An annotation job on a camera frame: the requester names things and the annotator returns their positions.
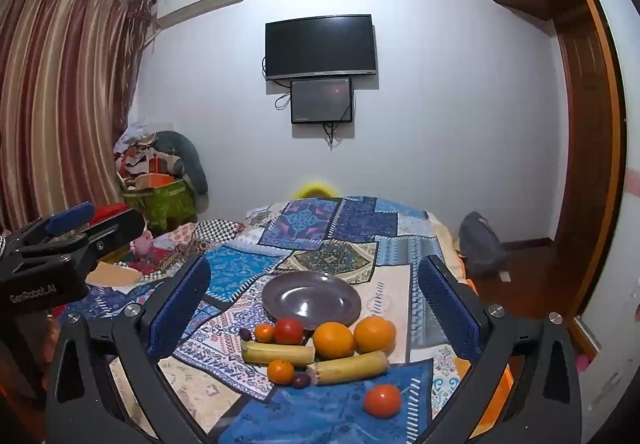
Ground quilt with checkered patches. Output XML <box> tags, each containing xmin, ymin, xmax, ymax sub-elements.
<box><xmin>115</xmin><ymin>219</ymin><xmax>251</xmax><ymax>275</ymax></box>

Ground cut banana piece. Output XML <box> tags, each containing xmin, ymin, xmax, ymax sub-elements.
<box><xmin>306</xmin><ymin>350</ymin><xmax>390</xmax><ymax>385</ymax></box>
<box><xmin>241</xmin><ymin>340</ymin><xmax>316</xmax><ymax>367</ymax></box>

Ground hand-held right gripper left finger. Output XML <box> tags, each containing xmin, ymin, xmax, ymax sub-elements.
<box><xmin>45</xmin><ymin>254</ymin><xmax>213</xmax><ymax>444</ymax></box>

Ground orange box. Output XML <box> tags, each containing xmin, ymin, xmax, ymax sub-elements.
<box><xmin>136</xmin><ymin>173</ymin><xmax>176</xmax><ymax>190</ymax></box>

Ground grey plush pillow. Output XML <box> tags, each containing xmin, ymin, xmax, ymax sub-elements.
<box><xmin>155</xmin><ymin>130</ymin><xmax>209</xmax><ymax>196</ymax></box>

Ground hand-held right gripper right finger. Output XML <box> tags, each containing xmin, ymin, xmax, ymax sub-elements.
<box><xmin>417</xmin><ymin>254</ymin><xmax>583</xmax><ymax>444</ymax></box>

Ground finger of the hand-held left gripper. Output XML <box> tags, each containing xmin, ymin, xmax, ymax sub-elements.
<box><xmin>74</xmin><ymin>207</ymin><xmax>147</xmax><ymax>265</ymax></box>
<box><xmin>9</xmin><ymin>201</ymin><xmax>97</xmax><ymax>251</ymax></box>

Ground pile of clothes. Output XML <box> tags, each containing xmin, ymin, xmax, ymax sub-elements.
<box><xmin>114</xmin><ymin>119</ymin><xmax>171</xmax><ymax>185</ymax></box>

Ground large orange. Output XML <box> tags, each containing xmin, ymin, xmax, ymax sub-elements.
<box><xmin>353</xmin><ymin>316</ymin><xmax>397</xmax><ymax>354</ymax></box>
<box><xmin>312</xmin><ymin>321</ymin><xmax>356</xmax><ymax>359</ymax></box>

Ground large black wall television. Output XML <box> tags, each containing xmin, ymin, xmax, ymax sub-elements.
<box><xmin>265</xmin><ymin>14</ymin><xmax>377</xmax><ymax>81</ymax></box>

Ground pink plush toy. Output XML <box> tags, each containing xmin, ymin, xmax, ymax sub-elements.
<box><xmin>131</xmin><ymin>231</ymin><xmax>156</xmax><ymax>257</ymax></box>

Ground red cloth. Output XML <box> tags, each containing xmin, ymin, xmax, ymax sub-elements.
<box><xmin>90</xmin><ymin>204</ymin><xmax>132</xmax><ymax>225</ymax></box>

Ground white panel with pink decals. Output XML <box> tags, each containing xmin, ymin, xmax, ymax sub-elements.
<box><xmin>572</xmin><ymin>0</ymin><xmax>640</xmax><ymax>405</ymax></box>

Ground small black wall monitor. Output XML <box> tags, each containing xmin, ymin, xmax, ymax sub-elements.
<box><xmin>290</xmin><ymin>77</ymin><xmax>354</xmax><ymax>125</ymax></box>

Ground green patterned bag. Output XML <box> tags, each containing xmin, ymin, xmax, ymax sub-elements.
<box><xmin>124</xmin><ymin>177</ymin><xmax>198</xmax><ymax>232</ymax></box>

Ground wooden door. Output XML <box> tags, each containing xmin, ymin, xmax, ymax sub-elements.
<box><xmin>552</xmin><ymin>0</ymin><xmax>627</xmax><ymax>320</ymax></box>

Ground purple plate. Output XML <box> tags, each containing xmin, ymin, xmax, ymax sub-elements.
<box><xmin>261</xmin><ymin>271</ymin><xmax>362</xmax><ymax>331</ymax></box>

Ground striped brown curtain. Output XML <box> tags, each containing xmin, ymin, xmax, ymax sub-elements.
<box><xmin>0</xmin><ymin>0</ymin><xmax>153</xmax><ymax>235</ymax></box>

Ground yellow round object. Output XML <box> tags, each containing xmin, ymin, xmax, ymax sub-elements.
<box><xmin>292</xmin><ymin>181</ymin><xmax>337</xmax><ymax>199</ymax></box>

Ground red tomato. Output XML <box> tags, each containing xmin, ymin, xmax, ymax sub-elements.
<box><xmin>363</xmin><ymin>384</ymin><xmax>403</xmax><ymax>419</ymax></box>
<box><xmin>273</xmin><ymin>317</ymin><xmax>306</xmax><ymax>346</ymax></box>

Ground blue patchwork blanket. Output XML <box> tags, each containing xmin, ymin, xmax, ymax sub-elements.
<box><xmin>65</xmin><ymin>197</ymin><xmax>483</xmax><ymax>444</ymax></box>

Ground grey bag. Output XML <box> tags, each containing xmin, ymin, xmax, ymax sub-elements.
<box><xmin>459</xmin><ymin>211</ymin><xmax>506</xmax><ymax>277</ymax></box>

